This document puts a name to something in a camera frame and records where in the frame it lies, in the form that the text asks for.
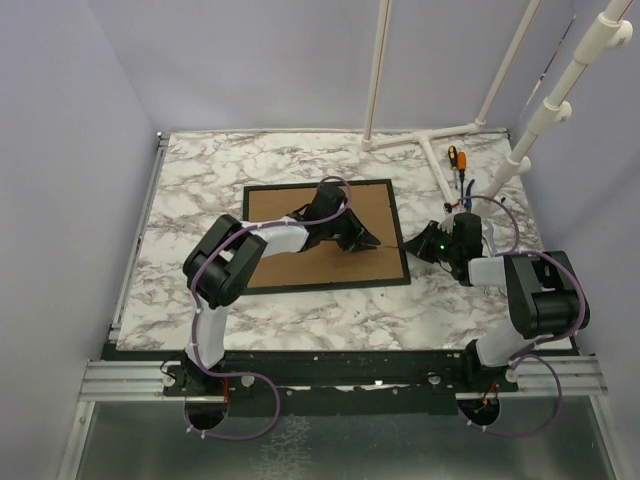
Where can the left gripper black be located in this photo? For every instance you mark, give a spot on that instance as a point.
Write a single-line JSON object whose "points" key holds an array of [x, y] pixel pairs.
{"points": [[360, 239]]}

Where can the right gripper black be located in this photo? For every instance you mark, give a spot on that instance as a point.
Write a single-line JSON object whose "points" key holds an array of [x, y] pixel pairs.
{"points": [[419, 245]]}

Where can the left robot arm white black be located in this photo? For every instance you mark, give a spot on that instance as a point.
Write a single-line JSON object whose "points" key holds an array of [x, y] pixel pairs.
{"points": [[219, 269]]}

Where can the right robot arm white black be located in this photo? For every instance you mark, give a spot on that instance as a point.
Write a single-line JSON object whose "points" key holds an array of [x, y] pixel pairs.
{"points": [[544, 299]]}

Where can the silver wrench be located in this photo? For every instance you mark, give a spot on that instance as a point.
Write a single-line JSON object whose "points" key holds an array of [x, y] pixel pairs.
{"points": [[488, 237]]}

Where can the white PVC pipe stand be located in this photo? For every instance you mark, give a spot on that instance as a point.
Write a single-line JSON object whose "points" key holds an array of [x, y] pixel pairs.
{"points": [[425, 137]]}

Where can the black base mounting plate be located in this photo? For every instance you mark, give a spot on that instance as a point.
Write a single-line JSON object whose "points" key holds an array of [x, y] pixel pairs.
{"points": [[337, 383]]}

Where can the white PVC jointed pole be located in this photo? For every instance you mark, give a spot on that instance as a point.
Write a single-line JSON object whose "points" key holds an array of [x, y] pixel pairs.
{"points": [[609, 30]]}

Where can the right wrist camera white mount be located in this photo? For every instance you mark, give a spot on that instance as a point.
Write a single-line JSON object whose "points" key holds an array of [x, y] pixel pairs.
{"points": [[450, 210]]}

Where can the blue handle pliers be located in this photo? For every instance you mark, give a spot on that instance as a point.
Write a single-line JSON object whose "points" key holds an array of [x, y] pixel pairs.
{"points": [[468, 189]]}

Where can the orange handle screwdriver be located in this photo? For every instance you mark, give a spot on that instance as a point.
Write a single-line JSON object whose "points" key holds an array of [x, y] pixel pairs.
{"points": [[461, 163]]}

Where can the aluminium rail left edge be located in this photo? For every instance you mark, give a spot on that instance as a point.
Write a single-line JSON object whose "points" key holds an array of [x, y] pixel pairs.
{"points": [[162, 146]]}

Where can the aluminium front extrusion rail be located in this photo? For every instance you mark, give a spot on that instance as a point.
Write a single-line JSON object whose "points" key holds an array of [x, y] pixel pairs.
{"points": [[124, 381]]}

